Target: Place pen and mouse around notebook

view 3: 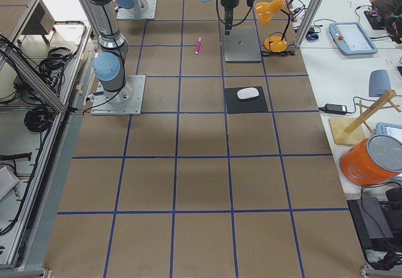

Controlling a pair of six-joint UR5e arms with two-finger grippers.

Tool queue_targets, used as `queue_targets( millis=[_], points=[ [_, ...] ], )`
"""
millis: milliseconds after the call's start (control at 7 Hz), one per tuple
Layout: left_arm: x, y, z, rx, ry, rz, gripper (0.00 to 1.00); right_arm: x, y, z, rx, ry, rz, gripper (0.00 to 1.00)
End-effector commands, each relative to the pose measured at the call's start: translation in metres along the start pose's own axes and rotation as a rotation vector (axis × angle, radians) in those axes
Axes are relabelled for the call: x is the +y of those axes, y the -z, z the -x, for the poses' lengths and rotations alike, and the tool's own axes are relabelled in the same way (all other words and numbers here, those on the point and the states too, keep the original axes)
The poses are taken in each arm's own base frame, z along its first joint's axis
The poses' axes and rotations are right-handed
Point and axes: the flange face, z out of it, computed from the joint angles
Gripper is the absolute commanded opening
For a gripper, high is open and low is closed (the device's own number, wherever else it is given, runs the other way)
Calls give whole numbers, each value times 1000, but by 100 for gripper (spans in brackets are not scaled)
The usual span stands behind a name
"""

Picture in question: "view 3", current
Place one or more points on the pink marker pen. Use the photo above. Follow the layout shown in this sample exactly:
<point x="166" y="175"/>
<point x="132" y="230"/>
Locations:
<point x="198" y="45"/>

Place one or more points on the grey closed laptop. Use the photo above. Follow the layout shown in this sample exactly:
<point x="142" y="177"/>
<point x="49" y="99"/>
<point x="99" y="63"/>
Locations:
<point x="242" y="45"/>

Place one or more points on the orange cylindrical container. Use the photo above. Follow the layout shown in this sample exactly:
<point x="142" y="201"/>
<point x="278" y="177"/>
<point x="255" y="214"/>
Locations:
<point x="372" y="161"/>

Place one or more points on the wooden stand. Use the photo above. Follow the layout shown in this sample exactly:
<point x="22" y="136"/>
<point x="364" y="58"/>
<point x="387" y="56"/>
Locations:
<point x="349" y="131"/>

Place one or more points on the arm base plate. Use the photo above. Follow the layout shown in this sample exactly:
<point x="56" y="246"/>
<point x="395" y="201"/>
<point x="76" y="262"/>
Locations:
<point x="134" y="10"/>
<point x="128" y="101"/>

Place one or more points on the orange desk lamp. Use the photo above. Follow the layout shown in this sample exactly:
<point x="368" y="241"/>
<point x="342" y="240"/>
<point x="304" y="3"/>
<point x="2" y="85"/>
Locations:
<point x="275" y="42"/>

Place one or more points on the grey blue speaker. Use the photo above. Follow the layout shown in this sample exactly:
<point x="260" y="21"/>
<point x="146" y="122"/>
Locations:
<point x="379" y="83"/>

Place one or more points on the blue teach pendant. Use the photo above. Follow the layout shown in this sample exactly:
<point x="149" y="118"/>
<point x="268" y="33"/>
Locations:
<point x="351" y="39"/>
<point x="388" y="129"/>

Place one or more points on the black power adapter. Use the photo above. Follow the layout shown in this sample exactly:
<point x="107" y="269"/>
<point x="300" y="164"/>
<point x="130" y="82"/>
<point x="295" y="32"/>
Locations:
<point x="334" y="109"/>

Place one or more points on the white computer mouse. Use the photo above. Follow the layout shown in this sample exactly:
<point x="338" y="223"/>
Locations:
<point x="247" y="93"/>

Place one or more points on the black mousepad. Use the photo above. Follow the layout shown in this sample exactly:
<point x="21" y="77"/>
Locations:
<point x="236" y="106"/>

